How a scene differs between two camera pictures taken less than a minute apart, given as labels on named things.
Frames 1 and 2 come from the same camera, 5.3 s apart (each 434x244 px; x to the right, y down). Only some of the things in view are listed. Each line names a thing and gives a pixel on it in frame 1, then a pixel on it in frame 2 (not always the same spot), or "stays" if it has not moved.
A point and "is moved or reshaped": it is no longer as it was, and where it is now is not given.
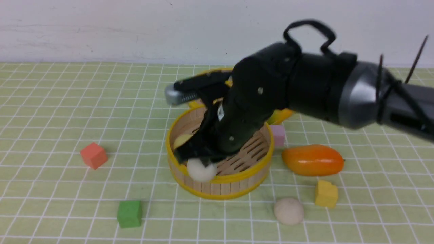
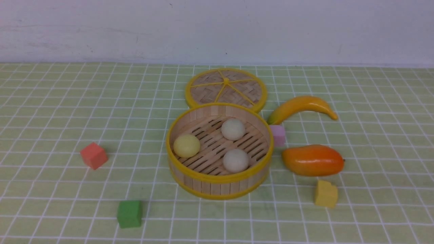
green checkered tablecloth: [83, 160] stays
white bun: [197, 169] -> [235, 160]
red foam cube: [94, 155] stays
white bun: [288, 211] is moved or reshaped
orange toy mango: [313, 160] stays
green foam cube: [129, 214] stays
